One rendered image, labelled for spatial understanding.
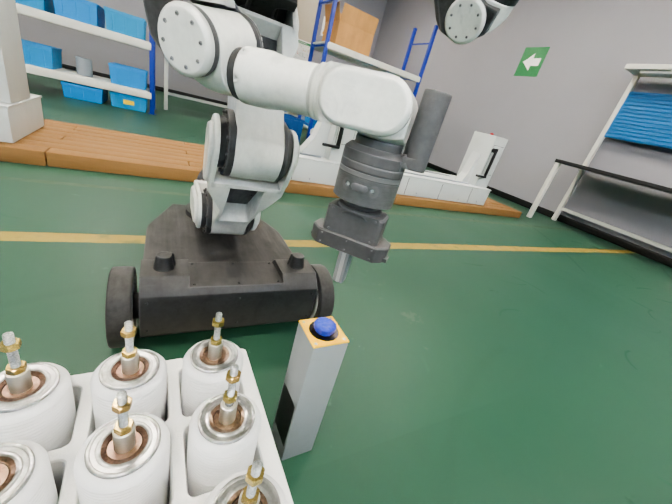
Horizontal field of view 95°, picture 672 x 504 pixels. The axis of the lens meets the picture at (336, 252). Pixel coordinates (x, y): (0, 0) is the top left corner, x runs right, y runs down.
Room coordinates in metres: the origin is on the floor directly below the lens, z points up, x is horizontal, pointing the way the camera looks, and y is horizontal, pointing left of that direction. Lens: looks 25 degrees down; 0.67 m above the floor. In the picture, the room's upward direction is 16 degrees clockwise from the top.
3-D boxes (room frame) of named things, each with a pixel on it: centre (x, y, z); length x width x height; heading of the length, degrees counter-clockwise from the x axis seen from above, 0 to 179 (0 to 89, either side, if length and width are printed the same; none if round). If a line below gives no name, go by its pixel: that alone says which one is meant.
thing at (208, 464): (0.28, 0.08, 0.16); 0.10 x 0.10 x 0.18
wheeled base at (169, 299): (0.94, 0.39, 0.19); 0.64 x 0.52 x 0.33; 33
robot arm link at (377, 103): (0.43, 0.02, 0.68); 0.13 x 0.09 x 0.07; 79
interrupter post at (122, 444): (0.22, 0.18, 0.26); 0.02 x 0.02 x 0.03
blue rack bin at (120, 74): (4.13, 3.09, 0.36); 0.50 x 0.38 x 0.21; 33
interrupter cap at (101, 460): (0.22, 0.18, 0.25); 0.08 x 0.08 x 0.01
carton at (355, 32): (5.68, 0.74, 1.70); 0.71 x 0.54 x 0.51; 126
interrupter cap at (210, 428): (0.28, 0.08, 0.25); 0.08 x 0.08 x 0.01
